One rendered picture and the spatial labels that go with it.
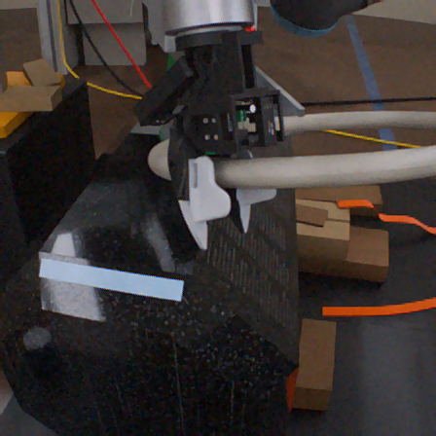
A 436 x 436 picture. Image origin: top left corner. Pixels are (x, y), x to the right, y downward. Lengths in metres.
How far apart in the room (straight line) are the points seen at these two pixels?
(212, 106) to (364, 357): 1.56
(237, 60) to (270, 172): 0.11
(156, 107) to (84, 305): 0.60
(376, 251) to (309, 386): 0.77
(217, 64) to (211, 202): 0.13
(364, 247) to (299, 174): 1.78
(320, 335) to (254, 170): 1.37
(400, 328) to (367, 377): 0.28
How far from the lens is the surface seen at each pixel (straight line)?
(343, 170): 0.50
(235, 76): 0.50
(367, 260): 2.21
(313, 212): 2.22
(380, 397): 1.87
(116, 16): 4.14
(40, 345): 1.24
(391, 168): 0.51
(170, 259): 1.07
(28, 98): 1.81
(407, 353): 2.02
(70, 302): 1.11
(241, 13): 0.51
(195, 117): 0.53
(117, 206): 1.23
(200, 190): 0.53
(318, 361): 1.77
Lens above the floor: 1.50
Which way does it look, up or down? 36 degrees down
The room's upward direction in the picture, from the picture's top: straight up
